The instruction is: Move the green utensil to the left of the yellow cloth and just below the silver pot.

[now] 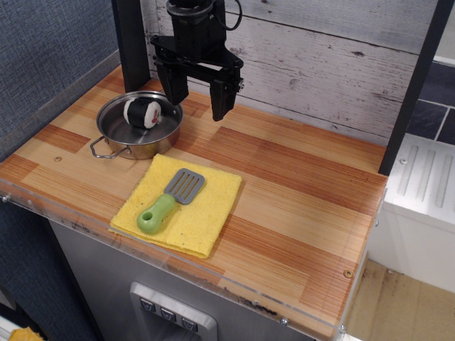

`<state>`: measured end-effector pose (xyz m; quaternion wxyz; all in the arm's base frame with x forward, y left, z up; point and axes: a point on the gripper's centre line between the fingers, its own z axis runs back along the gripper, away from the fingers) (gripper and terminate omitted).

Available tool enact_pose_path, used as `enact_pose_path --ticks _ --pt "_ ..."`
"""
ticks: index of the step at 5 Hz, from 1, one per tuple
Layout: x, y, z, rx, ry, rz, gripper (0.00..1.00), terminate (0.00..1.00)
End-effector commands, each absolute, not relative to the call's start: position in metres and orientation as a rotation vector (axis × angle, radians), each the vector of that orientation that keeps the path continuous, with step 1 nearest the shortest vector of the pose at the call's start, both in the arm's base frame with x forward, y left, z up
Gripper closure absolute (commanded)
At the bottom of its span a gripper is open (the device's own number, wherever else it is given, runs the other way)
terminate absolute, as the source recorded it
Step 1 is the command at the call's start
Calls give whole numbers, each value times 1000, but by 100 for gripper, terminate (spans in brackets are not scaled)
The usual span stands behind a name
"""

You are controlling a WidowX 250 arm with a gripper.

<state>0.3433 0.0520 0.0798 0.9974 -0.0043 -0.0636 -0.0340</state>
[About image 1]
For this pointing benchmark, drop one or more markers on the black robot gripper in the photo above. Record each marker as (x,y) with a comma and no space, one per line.
(197,49)

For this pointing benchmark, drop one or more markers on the black left upright post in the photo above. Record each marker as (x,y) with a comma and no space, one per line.
(131,43)

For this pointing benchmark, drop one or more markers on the green handled grey spatula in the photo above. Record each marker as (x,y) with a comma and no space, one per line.
(182,188)

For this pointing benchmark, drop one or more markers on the yellow cloth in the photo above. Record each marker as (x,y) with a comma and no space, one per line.
(192,228)

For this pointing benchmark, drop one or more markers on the black right upright post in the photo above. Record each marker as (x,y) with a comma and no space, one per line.
(429,48)

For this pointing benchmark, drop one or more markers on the silver dispenser panel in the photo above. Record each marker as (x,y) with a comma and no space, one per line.
(161,317)

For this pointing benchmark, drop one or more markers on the yellow object bottom left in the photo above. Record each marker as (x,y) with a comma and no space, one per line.
(24,334)

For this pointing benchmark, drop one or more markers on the white ribbed cabinet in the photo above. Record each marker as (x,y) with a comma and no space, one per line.
(414,232)

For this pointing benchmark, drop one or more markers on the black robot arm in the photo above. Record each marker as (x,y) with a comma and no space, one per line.
(188,5)

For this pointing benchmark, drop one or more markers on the plush sushi roll toy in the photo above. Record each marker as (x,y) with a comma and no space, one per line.
(142,113)

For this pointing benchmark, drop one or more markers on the black upright post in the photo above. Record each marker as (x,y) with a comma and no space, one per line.
(429,48)
(131,43)

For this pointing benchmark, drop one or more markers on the clear acrylic edge guard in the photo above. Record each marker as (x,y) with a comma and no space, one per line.
(289,248)

